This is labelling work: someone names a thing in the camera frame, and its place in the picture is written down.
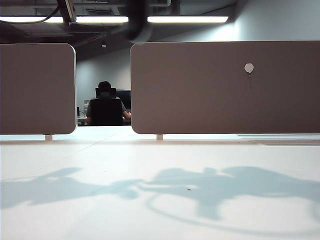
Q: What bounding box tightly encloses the black office chair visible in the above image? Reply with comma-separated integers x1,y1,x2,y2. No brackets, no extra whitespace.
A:
89,87,125,127

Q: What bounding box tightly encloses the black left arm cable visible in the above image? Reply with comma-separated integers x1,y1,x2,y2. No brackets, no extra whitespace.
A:
0,6,62,25

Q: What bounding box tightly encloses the black computer monitor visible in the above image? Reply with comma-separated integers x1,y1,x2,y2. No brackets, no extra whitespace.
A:
115,89,132,110

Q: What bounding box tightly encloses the white hexagonal adhesive hook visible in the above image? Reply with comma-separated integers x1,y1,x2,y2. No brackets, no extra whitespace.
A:
244,62,255,79

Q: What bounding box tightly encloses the seated person in grey shirt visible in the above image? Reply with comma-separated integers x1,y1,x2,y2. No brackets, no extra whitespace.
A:
85,80,132,126

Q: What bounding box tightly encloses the long ceiling light strip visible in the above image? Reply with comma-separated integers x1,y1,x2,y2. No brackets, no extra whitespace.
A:
0,15,230,25

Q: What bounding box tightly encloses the brown plain partition panel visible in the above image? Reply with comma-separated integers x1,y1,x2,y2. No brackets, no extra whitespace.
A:
0,43,77,136

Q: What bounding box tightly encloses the brown partition panel with hook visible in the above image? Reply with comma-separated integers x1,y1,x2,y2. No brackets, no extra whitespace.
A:
129,40,320,135

